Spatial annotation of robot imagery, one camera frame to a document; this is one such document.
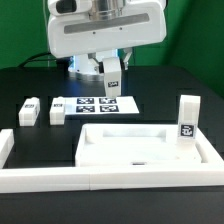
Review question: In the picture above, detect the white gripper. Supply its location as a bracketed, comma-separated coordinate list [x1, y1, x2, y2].
[48, 0, 167, 72]

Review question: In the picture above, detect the white desk top tray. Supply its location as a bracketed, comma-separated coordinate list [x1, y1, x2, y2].
[75, 124, 224, 167]

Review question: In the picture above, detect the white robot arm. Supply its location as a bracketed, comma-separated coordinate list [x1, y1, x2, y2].
[47, 0, 168, 80]

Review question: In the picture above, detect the white L-shaped corner fence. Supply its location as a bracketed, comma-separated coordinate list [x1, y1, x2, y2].
[0, 129, 224, 194]

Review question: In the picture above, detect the white marker base plate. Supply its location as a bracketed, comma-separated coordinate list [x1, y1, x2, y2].
[65, 96, 139, 115]

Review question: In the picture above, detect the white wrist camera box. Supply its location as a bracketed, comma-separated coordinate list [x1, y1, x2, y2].
[47, 0, 92, 16]

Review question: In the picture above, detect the black cable bundle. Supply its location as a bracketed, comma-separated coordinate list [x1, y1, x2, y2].
[18, 0, 68, 68]

